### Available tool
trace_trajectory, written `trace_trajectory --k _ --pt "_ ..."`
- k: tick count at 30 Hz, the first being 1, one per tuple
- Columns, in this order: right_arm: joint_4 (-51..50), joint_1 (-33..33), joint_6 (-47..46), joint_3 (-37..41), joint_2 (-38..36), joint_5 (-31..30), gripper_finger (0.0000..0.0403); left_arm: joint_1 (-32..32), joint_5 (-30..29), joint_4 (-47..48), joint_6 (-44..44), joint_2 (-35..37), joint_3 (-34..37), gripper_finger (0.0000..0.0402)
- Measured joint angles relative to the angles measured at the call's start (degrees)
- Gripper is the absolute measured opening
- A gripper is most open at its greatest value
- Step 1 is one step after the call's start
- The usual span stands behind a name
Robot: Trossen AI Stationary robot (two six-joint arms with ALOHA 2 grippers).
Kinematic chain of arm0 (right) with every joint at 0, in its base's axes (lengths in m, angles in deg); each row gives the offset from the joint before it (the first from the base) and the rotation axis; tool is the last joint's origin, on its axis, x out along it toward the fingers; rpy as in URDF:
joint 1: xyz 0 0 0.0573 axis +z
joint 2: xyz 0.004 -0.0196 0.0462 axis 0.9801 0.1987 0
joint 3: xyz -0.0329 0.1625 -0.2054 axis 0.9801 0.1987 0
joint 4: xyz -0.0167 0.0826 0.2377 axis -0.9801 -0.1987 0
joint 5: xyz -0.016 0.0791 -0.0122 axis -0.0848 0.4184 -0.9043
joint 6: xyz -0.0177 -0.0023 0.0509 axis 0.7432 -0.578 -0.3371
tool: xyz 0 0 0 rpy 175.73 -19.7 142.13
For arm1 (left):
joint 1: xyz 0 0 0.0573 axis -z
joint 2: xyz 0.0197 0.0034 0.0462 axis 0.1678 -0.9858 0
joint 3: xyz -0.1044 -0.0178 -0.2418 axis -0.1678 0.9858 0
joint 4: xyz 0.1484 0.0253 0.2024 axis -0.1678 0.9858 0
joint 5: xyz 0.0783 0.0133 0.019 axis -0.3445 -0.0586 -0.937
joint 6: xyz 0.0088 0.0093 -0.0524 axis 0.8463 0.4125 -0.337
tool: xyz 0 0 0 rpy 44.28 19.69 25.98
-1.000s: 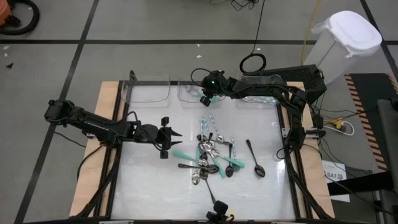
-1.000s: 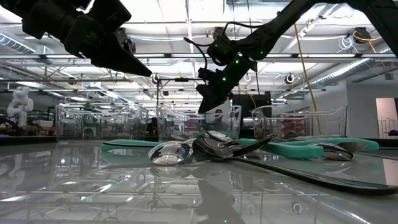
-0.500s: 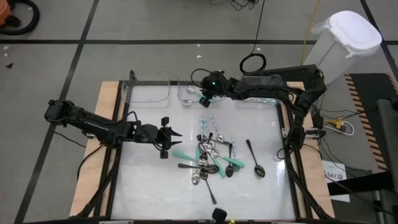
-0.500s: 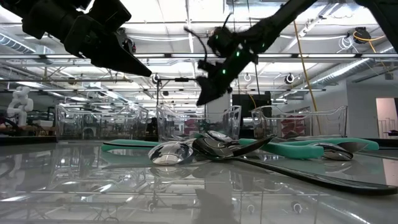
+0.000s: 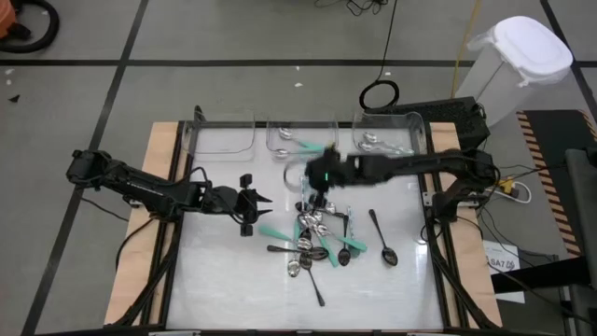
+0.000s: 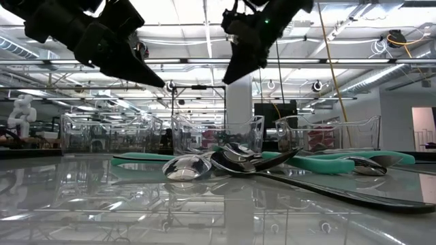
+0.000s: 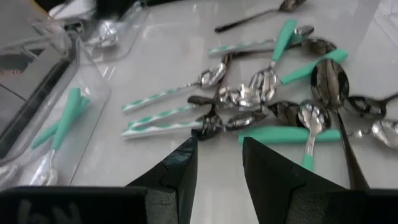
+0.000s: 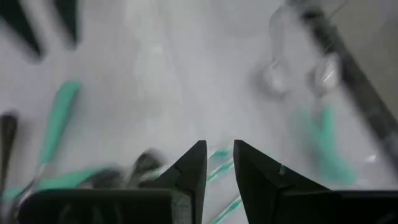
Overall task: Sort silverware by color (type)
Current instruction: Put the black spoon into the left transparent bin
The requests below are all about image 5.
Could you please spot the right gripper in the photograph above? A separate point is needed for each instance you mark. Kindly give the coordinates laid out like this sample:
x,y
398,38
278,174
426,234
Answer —
x,y
333,170

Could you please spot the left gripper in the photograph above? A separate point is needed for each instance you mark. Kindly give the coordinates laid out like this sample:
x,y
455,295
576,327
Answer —
x,y
226,203

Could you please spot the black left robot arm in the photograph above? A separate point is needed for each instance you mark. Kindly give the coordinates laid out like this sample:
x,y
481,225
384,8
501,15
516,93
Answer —
x,y
140,186

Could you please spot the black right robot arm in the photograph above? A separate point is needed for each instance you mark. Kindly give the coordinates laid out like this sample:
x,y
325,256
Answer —
x,y
420,165

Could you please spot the clear plastic bin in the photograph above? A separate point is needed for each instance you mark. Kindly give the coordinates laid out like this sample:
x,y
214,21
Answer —
x,y
387,122
312,130
224,140

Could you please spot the light wooden side board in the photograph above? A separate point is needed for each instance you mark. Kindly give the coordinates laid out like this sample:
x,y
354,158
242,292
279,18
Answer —
x,y
123,289
468,261

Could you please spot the yellow power plug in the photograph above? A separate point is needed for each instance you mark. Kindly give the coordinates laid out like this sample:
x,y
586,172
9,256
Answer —
x,y
505,185

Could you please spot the white paper label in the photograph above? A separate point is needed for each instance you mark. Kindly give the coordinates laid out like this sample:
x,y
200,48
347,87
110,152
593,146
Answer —
x,y
501,252

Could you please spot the black metal bar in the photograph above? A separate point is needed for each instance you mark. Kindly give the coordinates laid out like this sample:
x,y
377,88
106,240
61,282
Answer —
x,y
541,277

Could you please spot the black mat hazard-striped edge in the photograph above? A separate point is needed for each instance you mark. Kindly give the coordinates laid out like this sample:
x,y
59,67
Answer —
x,y
550,135

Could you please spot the white lidded trash bin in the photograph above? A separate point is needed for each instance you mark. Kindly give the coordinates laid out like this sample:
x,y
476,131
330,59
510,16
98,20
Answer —
x,y
527,51

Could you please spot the black paper scrap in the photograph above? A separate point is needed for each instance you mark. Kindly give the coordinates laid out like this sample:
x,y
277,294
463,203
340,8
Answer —
x,y
15,98

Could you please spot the orange vacuum body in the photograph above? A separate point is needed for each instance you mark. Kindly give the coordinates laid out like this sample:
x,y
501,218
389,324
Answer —
x,y
5,21

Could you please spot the grey metal post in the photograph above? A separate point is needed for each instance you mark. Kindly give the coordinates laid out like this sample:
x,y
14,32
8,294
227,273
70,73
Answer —
x,y
585,210

